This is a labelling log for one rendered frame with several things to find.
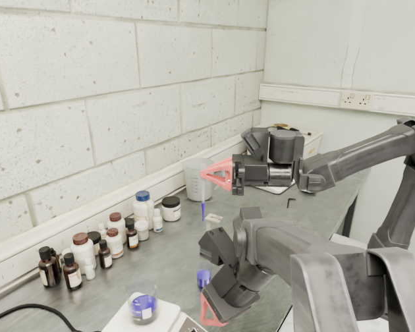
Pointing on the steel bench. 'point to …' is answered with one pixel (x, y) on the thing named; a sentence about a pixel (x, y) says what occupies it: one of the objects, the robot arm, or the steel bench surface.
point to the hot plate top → (122, 317)
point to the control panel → (190, 326)
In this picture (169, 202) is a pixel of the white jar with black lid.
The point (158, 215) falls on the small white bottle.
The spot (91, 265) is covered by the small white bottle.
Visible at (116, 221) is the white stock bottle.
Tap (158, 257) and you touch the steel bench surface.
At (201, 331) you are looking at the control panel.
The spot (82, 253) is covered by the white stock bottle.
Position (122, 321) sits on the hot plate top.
